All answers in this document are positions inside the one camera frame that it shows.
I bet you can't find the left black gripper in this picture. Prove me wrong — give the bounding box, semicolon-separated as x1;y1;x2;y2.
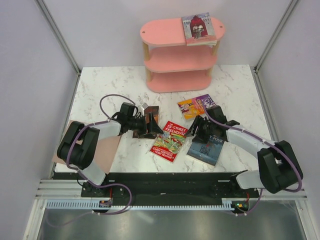
127;112;163;139

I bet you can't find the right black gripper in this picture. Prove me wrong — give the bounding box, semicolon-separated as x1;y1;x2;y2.
183;114;216;144

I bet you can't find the brown Edward Tulane book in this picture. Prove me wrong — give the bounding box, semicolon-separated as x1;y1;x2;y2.
132;105;160;140

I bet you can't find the red 13-Storey Treehouse book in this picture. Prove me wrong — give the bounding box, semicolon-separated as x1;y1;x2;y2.
150;121;188;163

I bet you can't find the blue Nineteen Eighty-Four book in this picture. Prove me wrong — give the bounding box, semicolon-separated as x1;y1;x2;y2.
187;136;225;166

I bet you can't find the pink Hamlet book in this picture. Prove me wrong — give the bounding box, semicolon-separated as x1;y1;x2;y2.
181;12;217;44

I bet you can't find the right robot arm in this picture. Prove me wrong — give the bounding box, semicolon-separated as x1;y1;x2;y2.
185;105;304;197

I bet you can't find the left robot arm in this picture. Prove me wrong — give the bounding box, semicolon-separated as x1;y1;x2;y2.
56;102;164;197

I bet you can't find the Roald Dahl Charlie book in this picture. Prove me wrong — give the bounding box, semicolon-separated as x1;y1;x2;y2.
177;94;216;121

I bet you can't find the pink three-tier shelf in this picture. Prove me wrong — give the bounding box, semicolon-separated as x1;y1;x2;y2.
140;18;219;93

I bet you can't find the Othello book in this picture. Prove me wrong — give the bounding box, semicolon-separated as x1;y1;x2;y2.
186;40;218;46

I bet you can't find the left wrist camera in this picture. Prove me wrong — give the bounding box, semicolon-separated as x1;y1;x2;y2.
138;103;149;114

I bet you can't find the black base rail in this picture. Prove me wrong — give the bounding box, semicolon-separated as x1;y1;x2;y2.
81;172;259;205

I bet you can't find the white slotted cable duct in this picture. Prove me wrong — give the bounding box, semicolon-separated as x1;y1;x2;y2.
46;199;249;211

